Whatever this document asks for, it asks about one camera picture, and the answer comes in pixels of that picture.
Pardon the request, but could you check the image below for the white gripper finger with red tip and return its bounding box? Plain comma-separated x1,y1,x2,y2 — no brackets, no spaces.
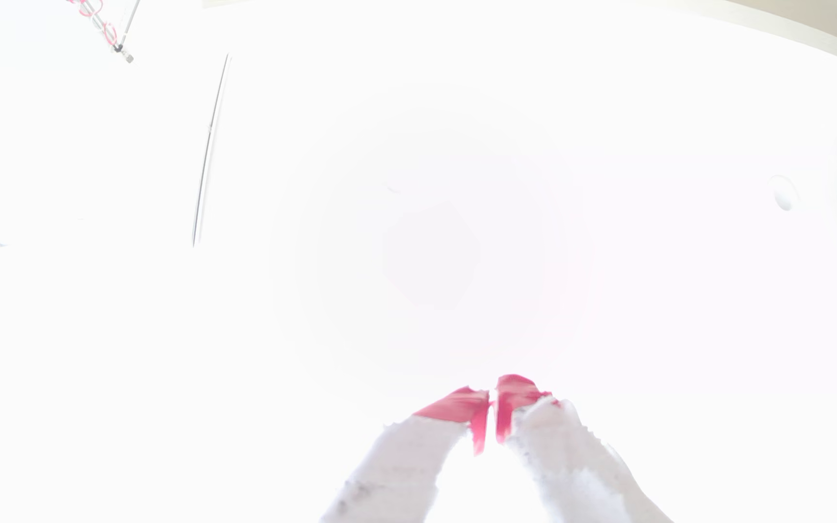
495,374,674,523
320,387,492,523

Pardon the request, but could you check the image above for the round white ceiling fixture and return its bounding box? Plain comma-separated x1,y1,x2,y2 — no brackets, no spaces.
769,174,800,213

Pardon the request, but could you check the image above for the metal pole with red cable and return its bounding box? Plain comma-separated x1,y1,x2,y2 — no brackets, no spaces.
66,0,142,64

